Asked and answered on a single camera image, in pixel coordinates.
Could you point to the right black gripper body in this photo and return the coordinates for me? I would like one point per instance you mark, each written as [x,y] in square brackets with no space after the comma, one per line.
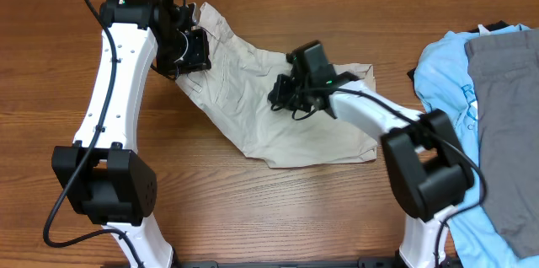
[293,94]

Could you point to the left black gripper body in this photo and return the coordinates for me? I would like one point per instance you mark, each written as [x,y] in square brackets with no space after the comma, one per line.
[184,53]

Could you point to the beige shorts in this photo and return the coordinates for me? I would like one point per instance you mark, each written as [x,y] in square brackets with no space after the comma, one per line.
[234,95]

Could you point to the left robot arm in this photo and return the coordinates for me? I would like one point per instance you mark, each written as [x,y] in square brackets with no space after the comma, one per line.
[101,173]

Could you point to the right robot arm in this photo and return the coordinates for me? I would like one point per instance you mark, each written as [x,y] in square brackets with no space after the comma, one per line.
[428,171]

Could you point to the light blue t-shirt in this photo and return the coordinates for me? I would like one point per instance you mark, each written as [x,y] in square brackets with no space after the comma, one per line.
[441,81]

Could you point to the grey garment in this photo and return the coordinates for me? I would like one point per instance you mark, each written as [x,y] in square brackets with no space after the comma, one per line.
[504,70]

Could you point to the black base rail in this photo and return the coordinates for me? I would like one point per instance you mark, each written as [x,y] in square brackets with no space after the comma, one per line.
[286,264]

